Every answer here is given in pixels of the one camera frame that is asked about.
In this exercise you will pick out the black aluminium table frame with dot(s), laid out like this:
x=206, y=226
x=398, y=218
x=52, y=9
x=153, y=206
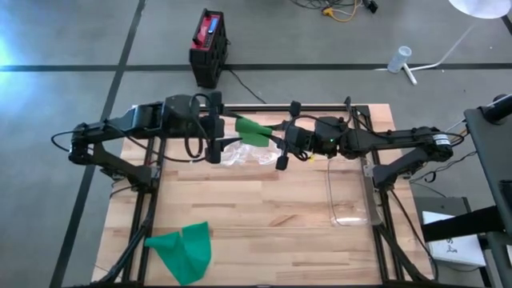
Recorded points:
x=260, y=108

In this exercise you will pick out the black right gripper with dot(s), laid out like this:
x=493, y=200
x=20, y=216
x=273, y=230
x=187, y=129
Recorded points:
x=282, y=163

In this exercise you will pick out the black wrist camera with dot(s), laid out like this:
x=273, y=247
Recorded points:
x=303, y=138
x=212, y=128

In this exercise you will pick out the green flat elastic band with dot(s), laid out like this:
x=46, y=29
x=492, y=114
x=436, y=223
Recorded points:
x=188, y=252

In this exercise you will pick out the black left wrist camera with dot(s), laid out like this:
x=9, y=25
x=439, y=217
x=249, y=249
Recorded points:
x=212, y=128

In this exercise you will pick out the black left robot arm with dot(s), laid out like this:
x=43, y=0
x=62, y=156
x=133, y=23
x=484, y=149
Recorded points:
x=104, y=132

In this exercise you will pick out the grey metal cart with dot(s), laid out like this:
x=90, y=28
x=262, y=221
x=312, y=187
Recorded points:
x=492, y=160

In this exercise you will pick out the red and black battery box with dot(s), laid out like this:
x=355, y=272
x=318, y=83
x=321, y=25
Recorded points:
x=208, y=48

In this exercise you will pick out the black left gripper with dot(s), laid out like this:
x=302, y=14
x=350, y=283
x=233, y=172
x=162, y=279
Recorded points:
x=214, y=156

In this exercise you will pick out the white floor lamp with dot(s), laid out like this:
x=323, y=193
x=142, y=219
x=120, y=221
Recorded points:
x=480, y=8

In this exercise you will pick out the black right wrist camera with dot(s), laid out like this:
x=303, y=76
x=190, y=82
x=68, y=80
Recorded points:
x=303, y=138

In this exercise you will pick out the clear plastic bag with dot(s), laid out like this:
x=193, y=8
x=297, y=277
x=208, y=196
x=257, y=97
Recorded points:
x=236, y=154
x=266, y=154

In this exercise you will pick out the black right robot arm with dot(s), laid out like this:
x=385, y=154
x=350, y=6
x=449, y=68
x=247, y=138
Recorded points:
x=400, y=136

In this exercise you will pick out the green woven bandage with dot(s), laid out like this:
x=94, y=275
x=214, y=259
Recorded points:
x=252, y=132

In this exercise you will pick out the white box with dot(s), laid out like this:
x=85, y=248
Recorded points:
x=452, y=240

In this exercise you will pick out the clear plastic bin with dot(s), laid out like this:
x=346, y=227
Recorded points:
x=352, y=200

